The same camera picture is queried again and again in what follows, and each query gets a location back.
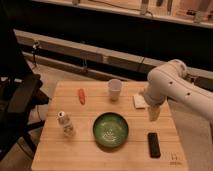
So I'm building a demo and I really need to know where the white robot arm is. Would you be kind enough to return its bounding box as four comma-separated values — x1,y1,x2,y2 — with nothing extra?
143,59,213,123

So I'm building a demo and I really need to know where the clear plastic bottle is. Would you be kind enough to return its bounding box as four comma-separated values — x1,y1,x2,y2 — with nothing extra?
57,111,75,137

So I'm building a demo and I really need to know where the white sponge block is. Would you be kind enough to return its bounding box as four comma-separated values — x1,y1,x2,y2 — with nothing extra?
133,94,147,109

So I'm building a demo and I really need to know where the black remote control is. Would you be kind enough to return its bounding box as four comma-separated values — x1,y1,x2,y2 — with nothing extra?
148,133,161,158

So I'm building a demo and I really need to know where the green bowl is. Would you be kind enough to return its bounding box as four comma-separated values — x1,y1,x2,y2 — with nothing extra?
93,112,129,148

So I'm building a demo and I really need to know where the white paper cup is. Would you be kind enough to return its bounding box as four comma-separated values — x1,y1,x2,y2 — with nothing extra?
108,79,122,101

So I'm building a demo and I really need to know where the wooden table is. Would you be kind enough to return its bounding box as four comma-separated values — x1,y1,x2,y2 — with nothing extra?
32,81,188,171

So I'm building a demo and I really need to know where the orange carrot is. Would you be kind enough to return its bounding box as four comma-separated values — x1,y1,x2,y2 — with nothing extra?
78,89,85,105

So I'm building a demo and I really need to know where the black chair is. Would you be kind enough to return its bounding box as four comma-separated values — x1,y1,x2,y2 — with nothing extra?
0,4,49,161

